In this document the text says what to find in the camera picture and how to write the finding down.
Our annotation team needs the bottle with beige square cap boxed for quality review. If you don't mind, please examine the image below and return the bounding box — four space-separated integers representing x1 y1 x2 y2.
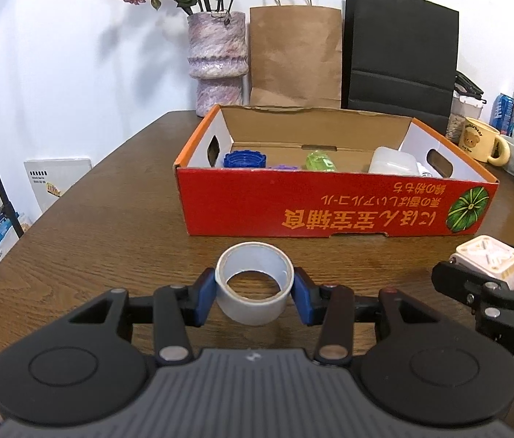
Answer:
449 235 514 290

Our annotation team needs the translucent plastic container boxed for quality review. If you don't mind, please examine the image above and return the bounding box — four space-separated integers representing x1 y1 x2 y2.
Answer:
369 147 418 176

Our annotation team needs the pink speckled vase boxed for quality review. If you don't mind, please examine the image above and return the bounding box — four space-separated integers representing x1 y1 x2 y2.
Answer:
187 10 249 118

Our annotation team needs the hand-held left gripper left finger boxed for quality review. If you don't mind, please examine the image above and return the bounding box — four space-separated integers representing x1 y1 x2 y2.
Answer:
63 268 218 368

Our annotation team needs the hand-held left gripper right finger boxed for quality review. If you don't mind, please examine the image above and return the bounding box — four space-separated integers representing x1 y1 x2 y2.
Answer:
291 267 442 368

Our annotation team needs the brown paper bag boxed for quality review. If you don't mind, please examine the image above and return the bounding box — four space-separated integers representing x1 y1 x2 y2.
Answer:
249 0 344 110

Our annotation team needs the dark blue ribbed lid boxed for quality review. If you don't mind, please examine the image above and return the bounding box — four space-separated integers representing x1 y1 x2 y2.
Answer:
223 150 268 169

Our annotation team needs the black paper bag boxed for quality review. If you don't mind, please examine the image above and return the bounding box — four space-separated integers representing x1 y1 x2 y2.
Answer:
341 0 460 137

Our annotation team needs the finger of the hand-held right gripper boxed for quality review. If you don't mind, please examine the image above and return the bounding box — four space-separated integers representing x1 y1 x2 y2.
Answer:
431 259 514 324

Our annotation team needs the red cardboard box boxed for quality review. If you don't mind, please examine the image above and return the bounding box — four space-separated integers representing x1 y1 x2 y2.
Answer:
173 104 499 239

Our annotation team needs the clear jar with black lid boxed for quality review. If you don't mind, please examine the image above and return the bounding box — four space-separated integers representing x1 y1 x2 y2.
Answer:
445 70 487 143

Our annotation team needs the blue drink can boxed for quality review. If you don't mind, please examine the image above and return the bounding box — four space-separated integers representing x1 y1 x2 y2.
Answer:
490 93 514 137

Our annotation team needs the white printed carton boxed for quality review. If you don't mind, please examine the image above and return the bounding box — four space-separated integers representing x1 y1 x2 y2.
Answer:
23 159 93 214

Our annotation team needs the yellow bear mug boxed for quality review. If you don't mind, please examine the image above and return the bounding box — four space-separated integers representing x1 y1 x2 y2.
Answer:
455 116 511 166

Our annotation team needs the green spray bottle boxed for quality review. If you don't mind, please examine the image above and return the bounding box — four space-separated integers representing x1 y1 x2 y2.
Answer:
305 150 336 172

